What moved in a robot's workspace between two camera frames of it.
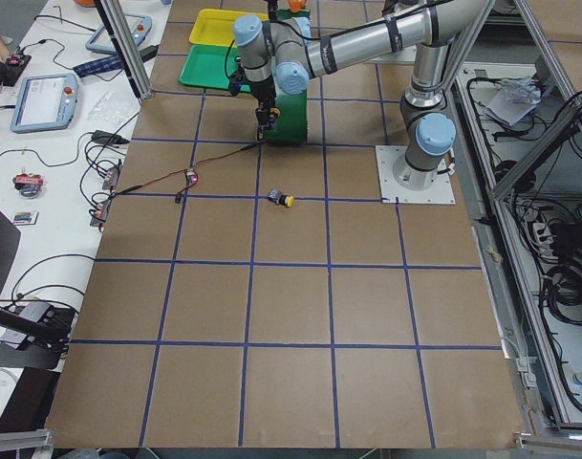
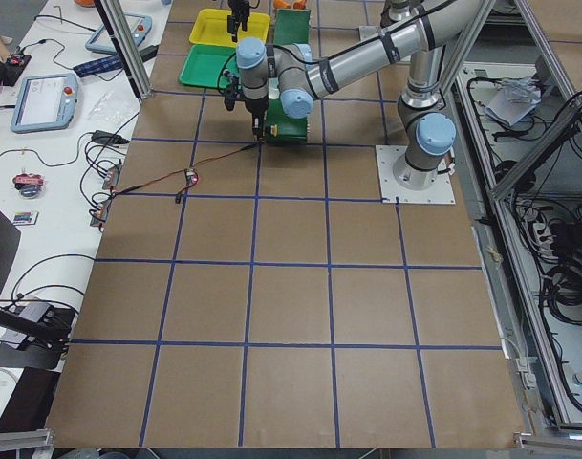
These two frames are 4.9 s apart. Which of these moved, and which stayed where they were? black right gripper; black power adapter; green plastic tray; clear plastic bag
Moved: black right gripper
Stayed: clear plastic bag; green plastic tray; black power adapter
